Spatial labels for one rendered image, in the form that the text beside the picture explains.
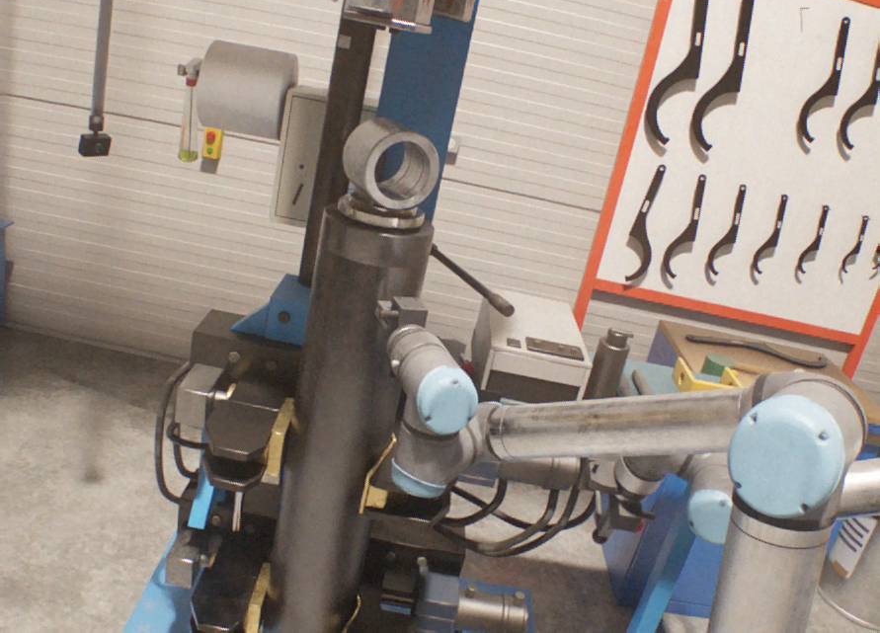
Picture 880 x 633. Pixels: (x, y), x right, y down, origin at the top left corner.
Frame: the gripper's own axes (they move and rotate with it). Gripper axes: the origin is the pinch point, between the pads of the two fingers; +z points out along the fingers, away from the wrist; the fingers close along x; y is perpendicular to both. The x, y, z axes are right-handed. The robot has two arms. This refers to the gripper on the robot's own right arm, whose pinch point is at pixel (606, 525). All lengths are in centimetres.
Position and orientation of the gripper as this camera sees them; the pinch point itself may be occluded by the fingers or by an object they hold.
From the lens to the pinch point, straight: 164.9
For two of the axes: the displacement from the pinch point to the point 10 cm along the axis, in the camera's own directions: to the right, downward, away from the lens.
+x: 1.0, -6.4, 7.6
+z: -1.8, 7.4, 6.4
